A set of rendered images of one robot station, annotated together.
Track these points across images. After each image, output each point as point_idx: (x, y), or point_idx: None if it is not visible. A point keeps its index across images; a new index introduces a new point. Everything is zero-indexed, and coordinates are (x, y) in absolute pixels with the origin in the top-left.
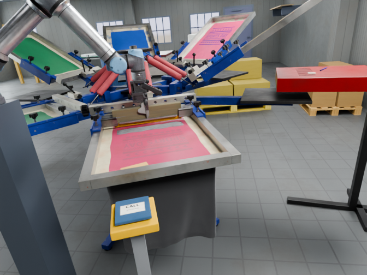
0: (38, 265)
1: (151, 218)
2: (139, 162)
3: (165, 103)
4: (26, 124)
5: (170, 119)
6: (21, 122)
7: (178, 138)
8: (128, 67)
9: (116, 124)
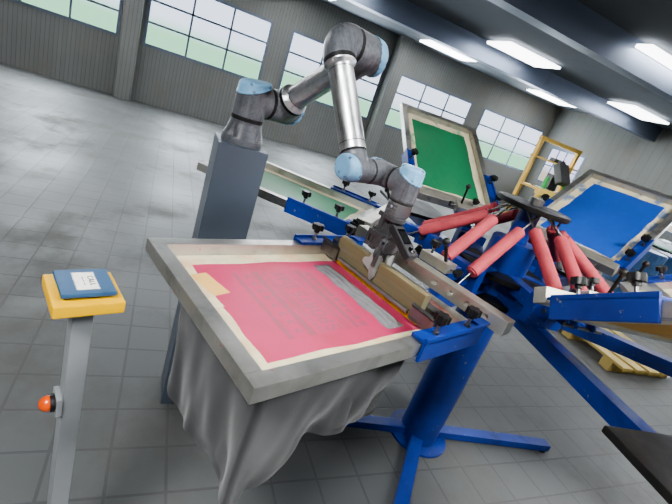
0: (175, 330)
1: (66, 301)
2: (227, 286)
3: (407, 279)
4: (258, 185)
5: (399, 311)
6: (253, 178)
7: (327, 322)
8: (386, 186)
9: (334, 255)
